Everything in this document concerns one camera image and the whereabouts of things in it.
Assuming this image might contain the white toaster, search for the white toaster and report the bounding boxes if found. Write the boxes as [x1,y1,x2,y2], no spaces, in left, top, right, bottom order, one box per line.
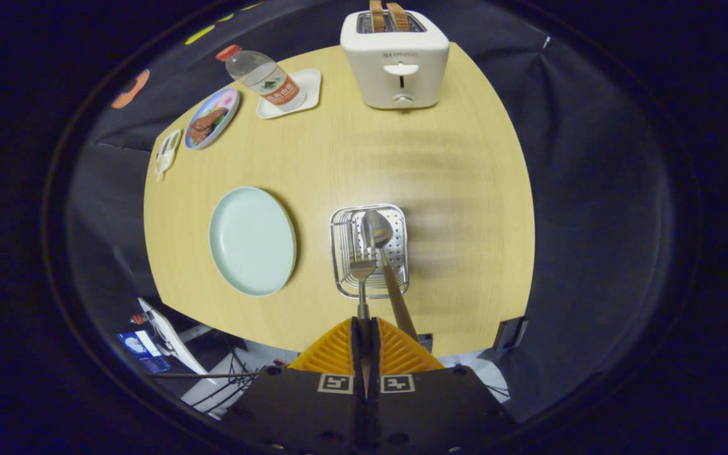
[340,9,451,110]

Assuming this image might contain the metal spoon with brown handle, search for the metal spoon with brown handle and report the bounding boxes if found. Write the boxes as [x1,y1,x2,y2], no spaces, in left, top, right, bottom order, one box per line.
[363,210,419,342]

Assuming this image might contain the blue plate with food picture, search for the blue plate with food picture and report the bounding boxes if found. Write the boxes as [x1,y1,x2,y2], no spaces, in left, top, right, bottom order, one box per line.
[184,87,241,150]

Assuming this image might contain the metal fork with brown handle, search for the metal fork with brown handle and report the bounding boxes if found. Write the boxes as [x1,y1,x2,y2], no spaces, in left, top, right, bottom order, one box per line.
[348,243,379,400]

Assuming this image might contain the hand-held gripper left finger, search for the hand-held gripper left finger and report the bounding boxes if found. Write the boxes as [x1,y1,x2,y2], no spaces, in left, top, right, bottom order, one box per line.
[228,317,365,455]

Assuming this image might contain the small lit screen device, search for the small lit screen device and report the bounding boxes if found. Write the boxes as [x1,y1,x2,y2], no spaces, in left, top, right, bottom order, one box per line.
[116,330,171,373]

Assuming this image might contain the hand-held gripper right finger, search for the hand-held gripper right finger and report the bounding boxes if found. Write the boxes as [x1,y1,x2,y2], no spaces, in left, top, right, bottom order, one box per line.
[370,317,518,455]

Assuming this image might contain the pale green plate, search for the pale green plate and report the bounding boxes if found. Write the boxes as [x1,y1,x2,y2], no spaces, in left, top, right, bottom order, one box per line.
[208,186,297,298]

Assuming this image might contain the white rectangular tray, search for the white rectangular tray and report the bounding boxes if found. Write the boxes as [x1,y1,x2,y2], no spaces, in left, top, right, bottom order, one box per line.
[256,68,322,120]

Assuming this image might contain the clear plastic water bottle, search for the clear plastic water bottle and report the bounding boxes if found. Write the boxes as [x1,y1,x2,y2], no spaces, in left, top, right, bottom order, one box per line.
[215,44,307,112]

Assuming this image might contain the metal wire basket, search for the metal wire basket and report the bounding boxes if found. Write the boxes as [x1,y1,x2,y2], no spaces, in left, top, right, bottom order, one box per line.
[330,203,410,300]

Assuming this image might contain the white flat panel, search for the white flat panel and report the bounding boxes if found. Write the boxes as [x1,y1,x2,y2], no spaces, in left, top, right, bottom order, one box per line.
[138,297,210,377]

